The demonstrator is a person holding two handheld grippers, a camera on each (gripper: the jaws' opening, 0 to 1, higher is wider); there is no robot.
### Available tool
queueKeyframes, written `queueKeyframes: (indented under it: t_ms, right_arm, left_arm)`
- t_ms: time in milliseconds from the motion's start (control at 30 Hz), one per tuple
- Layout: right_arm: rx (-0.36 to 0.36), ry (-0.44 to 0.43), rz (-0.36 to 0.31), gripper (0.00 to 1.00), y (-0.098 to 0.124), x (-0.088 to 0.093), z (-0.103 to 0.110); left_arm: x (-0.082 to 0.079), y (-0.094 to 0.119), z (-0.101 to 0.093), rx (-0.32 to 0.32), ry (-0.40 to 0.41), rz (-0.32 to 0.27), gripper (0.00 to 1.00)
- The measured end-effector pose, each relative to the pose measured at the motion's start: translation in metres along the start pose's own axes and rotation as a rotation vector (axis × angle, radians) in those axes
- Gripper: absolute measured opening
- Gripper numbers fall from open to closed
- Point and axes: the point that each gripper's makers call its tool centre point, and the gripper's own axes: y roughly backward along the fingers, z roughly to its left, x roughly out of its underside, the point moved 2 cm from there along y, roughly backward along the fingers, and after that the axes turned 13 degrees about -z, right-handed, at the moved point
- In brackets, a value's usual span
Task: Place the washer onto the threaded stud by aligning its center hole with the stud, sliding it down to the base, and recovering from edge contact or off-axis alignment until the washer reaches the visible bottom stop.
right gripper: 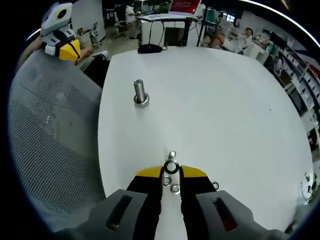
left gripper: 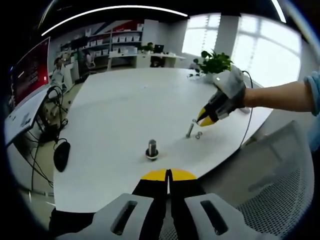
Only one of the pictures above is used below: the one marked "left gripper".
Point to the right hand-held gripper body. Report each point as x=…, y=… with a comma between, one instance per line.
x=233, y=87

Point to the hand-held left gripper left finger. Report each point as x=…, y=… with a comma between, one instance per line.
x=120, y=220

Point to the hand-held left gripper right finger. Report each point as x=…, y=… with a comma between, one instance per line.
x=197, y=215

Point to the metal threaded stud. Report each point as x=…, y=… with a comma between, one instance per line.
x=152, y=145

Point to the white plant pot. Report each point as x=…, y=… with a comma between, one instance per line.
x=210, y=77

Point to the small nuts pair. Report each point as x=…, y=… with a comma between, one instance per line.
x=200, y=134

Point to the green leafy plant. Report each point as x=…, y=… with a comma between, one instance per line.
x=216, y=62

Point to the long metal bolt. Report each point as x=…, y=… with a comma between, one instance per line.
x=190, y=129

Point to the white background desk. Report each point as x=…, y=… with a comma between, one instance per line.
x=150, y=58

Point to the white mesh chair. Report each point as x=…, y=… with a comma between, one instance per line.
x=275, y=175

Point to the black oval object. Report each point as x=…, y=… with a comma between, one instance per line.
x=61, y=155

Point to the shelf with white bins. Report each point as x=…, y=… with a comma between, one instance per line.
x=117, y=38

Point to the ceiling light strip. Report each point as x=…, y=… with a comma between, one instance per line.
x=112, y=10

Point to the white side desk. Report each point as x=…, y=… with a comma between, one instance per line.
x=25, y=117

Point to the computer monitor with red screen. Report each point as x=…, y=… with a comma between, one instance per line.
x=30, y=72

